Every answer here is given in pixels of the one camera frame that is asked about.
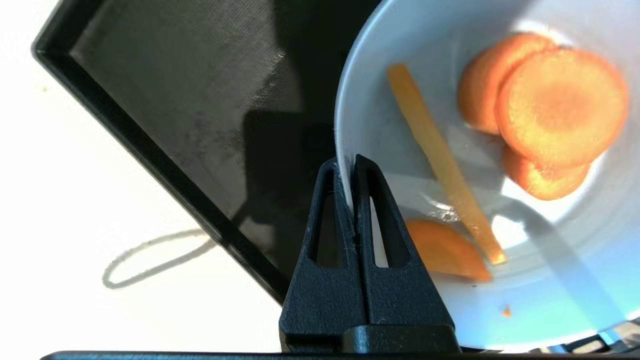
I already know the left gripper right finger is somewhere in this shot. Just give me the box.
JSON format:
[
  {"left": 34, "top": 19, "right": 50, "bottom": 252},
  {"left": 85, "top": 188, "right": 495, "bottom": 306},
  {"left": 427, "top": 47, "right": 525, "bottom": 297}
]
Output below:
[{"left": 353, "top": 154, "right": 462, "bottom": 354}]

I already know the small carrot slice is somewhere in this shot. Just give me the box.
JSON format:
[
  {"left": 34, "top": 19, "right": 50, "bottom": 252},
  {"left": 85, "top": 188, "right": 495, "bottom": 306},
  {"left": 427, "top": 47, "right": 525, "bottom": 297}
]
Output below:
[{"left": 502, "top": 145, "right": 592, "bottom": 202}]

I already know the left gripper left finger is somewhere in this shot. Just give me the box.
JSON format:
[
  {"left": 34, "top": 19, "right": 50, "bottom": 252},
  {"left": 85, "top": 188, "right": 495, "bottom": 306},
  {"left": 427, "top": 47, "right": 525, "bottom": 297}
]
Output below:
[{"left": 279, "top": 157, "right": 367, "bottom": 354}]

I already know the black rectangular tray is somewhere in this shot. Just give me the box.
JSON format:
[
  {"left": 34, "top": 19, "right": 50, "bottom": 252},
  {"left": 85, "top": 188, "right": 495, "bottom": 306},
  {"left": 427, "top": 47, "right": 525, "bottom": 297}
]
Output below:
[{"left": 31, "top": 0, "right": 385, "bottom": 306}]

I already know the large round carrot slice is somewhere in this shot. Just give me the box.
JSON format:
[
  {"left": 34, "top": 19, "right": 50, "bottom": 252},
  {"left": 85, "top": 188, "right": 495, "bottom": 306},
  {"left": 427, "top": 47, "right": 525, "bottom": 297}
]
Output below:
[{"left": 495, "top": 47, "right": 630, "bottom": 170}]

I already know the white round dish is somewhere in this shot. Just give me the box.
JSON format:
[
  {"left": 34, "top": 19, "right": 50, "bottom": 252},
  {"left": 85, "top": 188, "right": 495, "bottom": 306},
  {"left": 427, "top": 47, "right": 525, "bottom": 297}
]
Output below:
[{"left": 334, "top": 0, "right": 640, "bottom": 354}]

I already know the long carrot stick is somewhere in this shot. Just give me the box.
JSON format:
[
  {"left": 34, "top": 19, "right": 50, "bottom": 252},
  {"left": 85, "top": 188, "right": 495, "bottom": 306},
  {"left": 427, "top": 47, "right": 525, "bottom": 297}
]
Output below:
[{"left": 387, "top": 63, "right": 508, "bottom": 266}]

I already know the carrot wedge piece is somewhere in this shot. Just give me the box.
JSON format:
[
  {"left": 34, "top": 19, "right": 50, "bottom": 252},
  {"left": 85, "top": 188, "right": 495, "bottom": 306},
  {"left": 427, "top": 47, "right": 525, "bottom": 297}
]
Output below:
[{"left": 404, "top": 218, "right": 493, "bottom": 283}]

